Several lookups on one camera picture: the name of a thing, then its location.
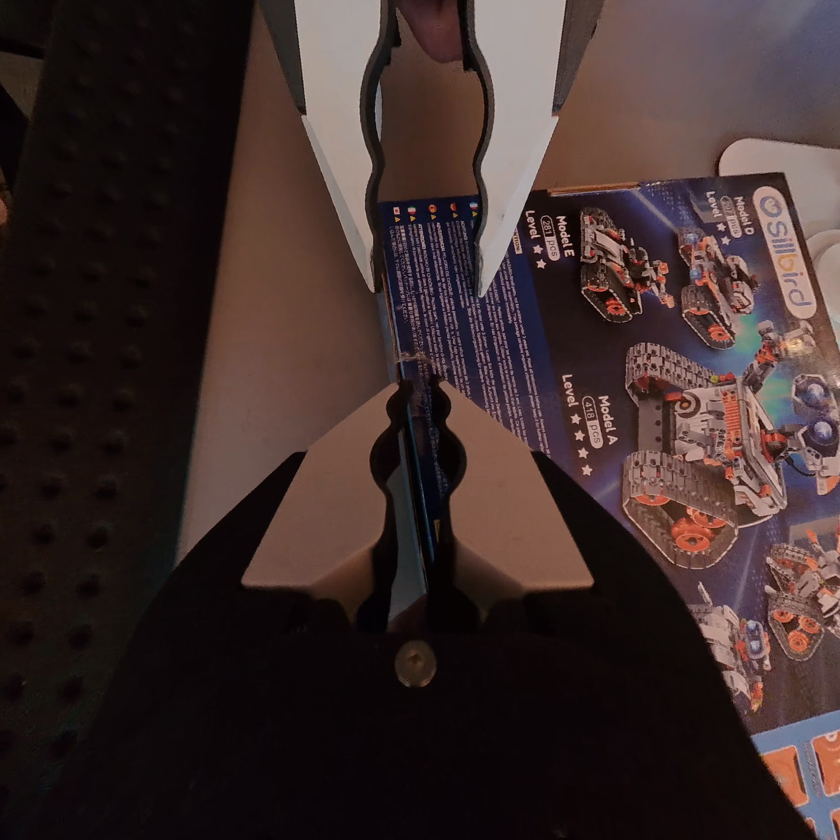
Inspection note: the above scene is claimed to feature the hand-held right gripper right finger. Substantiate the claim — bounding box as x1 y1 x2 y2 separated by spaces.
427 382 595 624

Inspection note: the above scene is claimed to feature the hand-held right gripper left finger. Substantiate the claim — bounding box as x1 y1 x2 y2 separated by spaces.
241 382 413 631

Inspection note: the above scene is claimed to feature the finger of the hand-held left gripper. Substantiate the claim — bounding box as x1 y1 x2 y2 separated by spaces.
256 0 403 294
459 0 601 299

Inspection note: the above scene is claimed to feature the blue robot kit box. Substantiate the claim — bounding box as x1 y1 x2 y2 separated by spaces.
379 172 840 840

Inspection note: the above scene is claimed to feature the grey desk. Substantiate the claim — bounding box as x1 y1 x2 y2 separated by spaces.
177 0 840 749

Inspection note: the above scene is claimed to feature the person's left hand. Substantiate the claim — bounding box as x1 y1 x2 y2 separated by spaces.
400 0 462 63

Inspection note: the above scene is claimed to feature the white stand base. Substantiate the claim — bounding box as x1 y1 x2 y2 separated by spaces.
718 134 840 263

